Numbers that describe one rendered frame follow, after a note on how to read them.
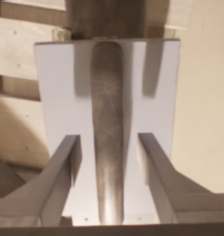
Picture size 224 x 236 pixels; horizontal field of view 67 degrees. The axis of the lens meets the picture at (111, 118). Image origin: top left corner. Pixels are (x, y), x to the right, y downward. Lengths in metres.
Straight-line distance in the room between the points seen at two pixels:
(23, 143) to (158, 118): 0.31
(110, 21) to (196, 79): 0.37
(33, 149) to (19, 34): 0.23
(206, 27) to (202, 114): 0.23
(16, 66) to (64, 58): 0.21
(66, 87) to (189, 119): 0.42
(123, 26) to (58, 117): 0.11
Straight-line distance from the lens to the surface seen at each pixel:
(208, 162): 0.63
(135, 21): 0.21
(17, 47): 0.38
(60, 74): 0.18
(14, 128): 0.41
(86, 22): 0.20
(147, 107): 0.18
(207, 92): 0.54
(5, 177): 0.44
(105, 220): 0.18
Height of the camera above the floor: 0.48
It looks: 73 degrees down
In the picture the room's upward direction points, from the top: 179 degrees clockwise
